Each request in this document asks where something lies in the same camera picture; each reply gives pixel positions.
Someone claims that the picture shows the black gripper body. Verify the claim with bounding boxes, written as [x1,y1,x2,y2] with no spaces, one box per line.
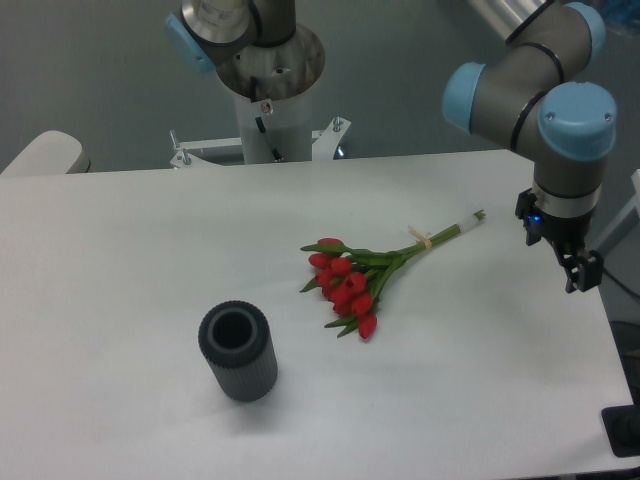
[515,188,595,258]

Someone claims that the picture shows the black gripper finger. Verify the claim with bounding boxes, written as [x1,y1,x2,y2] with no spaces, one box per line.
[553,244,576,288]
[565,250,603,293]

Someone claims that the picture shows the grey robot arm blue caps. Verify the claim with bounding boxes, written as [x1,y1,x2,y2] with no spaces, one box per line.
[442,1,617,293]

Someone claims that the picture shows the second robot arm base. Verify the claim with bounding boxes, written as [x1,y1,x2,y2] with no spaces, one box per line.
[164,1,326,102]

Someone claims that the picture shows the black box at table edge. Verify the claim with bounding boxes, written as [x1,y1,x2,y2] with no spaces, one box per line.
[601,405,639,458]

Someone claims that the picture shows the red tulip bouquet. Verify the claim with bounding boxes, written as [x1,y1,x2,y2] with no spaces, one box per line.
[301,210,486,341]

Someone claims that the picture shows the dark grey ribbed vase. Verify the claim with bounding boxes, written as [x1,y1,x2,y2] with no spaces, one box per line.
[198,300,278,402]

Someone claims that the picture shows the white chair armrest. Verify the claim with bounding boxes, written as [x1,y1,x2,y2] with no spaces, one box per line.
[1,130,91,178]

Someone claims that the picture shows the black cable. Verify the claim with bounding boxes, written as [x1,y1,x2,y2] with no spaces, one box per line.
[600,267,640,296]

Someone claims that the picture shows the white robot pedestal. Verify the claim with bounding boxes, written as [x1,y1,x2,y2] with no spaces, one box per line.
[170,94,351,169]

